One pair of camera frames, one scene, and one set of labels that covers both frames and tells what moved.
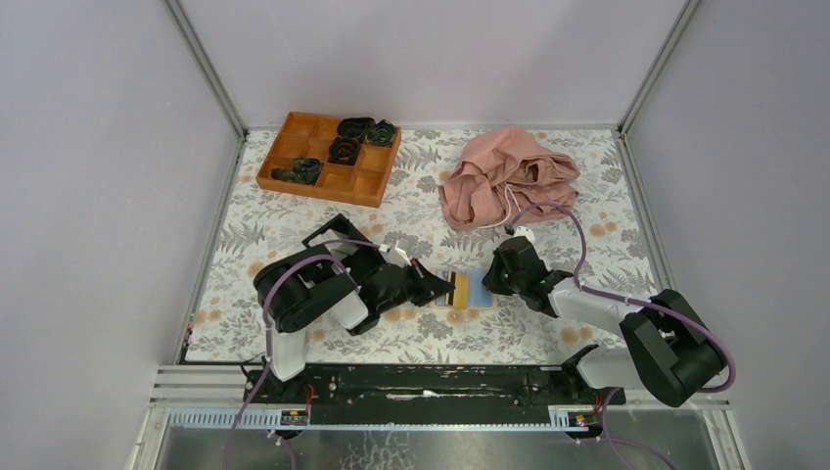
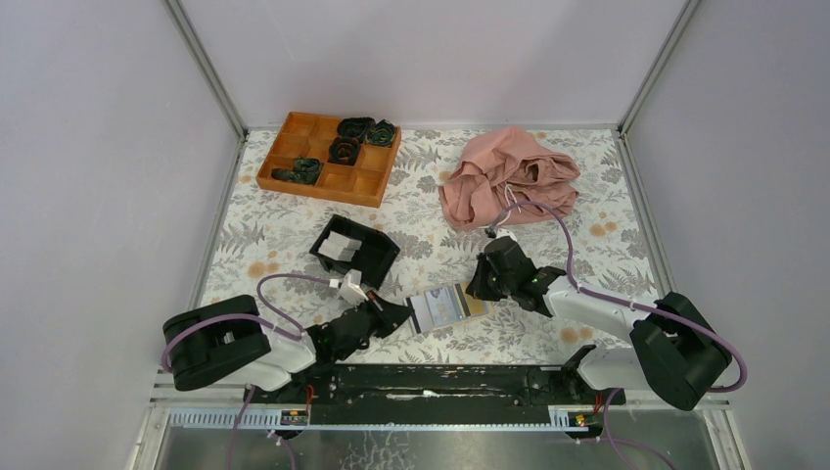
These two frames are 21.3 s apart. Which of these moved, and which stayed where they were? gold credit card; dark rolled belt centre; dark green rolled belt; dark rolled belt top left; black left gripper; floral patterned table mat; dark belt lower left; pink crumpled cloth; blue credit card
Moved: gold credit card; black left gripper; blue credit card
Stayed: dark rolled belt centre; dark rolled belt top left; floral patterned table mat; dark green rolled belt; dark belt lower left; pink crumpled cloth
